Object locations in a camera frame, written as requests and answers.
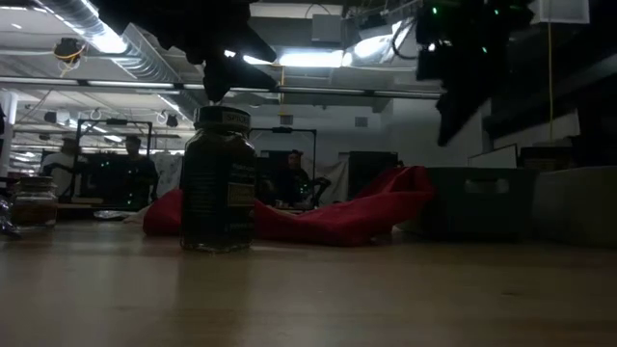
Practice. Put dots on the hanging black ceiling device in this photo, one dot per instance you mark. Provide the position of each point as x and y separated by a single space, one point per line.
69 49

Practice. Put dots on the white panel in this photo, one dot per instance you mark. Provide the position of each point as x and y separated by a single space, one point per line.
496 158

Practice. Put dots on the cork-top glass spice jar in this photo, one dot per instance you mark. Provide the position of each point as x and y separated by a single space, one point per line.
34 202

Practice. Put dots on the beige cloth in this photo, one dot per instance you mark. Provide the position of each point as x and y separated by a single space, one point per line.
115 215

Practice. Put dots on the black gantry frame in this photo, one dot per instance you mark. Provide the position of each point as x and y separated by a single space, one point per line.
282 129
113 122

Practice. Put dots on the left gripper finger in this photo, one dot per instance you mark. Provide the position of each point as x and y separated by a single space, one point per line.
236 77
258 45

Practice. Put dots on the person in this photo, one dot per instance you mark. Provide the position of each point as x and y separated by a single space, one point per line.
140 178
60 166
291 178

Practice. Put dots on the green-lid glass spice jar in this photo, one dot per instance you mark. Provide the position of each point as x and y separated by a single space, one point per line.
217 193

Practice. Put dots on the silver ventilation duct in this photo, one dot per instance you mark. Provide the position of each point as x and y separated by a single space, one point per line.
140 60

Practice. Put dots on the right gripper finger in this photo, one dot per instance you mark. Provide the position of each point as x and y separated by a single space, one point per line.
455 115

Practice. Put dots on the black cabinet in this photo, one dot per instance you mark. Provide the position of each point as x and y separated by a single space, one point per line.
371 173

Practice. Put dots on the dark storage box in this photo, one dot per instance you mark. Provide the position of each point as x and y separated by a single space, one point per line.
549 156

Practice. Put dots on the long white ceiling pipe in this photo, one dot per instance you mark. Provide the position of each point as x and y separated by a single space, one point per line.
130 84

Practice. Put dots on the grey ceiling box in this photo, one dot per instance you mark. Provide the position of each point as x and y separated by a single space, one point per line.
328 29

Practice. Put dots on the pale grey plastic bin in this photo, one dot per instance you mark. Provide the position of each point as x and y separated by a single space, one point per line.
578 207

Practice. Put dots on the teal plastic bin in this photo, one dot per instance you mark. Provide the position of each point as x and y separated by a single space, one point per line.
482 217

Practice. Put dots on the red cloth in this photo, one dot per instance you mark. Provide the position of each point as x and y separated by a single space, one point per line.
337 224

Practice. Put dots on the ceiling light panel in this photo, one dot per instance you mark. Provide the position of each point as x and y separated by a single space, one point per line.
313 59

